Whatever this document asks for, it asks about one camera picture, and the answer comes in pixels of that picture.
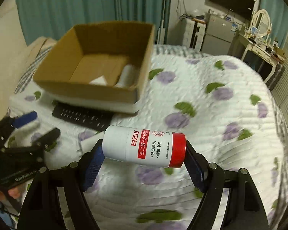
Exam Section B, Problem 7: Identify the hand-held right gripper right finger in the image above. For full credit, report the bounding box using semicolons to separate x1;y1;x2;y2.
182;140;270;230

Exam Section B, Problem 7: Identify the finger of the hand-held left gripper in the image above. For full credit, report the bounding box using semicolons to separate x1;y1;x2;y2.
1;128;61;154
11;111;38;128

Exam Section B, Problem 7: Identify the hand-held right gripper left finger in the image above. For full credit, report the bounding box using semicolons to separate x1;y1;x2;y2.
17;140;105;230

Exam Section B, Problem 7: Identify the white tube with red cap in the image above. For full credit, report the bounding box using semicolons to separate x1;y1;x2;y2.
102;125;186;168

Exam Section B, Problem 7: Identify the cardboard box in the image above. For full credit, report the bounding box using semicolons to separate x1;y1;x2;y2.
33;23;156;103

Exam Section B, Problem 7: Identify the person's left hand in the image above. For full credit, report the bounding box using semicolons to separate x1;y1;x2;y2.
0;187;22;200

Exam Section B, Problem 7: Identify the small white packet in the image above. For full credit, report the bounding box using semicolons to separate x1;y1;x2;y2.
78;138;103;154

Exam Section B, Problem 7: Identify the black remote control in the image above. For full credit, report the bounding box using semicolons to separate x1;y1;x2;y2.
52;103;114;132

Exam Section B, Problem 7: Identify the blue plaid pillow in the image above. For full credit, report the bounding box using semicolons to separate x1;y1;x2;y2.
14;46;54;94

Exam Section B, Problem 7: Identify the floral quilted blanket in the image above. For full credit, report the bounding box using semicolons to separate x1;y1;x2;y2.
9;45;288;230

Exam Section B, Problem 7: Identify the small white carton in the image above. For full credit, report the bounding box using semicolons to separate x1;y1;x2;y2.
88;75;109;85

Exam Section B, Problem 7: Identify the white cylinder bottle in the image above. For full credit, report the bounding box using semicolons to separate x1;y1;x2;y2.
115;63;139;88

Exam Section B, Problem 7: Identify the white louvered cabinet door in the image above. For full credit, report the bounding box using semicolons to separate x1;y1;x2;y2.
271;42;288;145

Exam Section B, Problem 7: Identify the teal curtain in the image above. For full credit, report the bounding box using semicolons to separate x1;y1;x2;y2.
16;0;174;46

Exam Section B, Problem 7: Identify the white vanity desk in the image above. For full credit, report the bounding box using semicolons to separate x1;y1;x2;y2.
228;32;286;83

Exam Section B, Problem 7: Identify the silver refrigerator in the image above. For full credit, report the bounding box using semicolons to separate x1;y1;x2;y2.
202;14;238;52

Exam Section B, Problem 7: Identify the white oval vanity mirror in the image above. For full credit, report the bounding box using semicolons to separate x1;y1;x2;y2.
250;9;272;39

